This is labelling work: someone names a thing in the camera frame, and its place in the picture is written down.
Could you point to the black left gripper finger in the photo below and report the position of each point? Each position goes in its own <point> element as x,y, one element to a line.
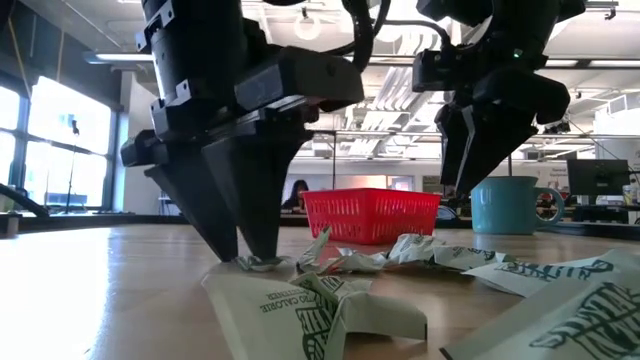
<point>260,190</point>
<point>200,200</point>

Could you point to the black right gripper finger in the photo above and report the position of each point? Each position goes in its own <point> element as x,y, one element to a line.
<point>492,145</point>
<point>450,145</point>

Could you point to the white green sweetener packet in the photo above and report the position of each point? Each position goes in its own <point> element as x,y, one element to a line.
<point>357,261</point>
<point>467,258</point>
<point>315,250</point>
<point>575,325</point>
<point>250,310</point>
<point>415,247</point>
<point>540,275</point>
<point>260,263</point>
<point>380,312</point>

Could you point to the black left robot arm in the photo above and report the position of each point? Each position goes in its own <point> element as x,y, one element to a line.
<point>195,45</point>

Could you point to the person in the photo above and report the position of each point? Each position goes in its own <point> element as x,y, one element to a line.
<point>297,196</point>

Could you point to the teal ceramic mug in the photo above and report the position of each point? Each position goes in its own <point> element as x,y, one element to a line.
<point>502,207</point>

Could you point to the blue rounded object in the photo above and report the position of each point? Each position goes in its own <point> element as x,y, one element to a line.
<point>446,214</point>

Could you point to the red plastic slotted basket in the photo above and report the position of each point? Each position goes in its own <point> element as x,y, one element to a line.
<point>372,215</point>

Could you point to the black wide computer monitor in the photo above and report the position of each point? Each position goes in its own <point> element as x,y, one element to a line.
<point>597,177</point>

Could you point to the folded white green sweetener packet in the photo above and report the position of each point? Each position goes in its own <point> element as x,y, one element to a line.
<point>380,312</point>

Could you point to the black slanted strut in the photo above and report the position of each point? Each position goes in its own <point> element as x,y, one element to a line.
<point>22,200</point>

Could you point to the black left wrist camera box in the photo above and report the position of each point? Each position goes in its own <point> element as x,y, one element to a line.
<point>300,75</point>

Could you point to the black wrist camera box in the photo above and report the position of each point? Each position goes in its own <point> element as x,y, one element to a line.
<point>300,75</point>
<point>437,70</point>

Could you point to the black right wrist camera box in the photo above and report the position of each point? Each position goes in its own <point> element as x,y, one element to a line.
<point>437,70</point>

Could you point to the black metal workstation frame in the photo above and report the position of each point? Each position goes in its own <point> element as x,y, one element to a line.
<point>334,160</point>

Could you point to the black table edge rail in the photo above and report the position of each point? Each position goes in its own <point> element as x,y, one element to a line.
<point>100,220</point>

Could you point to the grey cylinder post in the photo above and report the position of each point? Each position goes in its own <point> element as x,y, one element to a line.
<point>10,226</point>

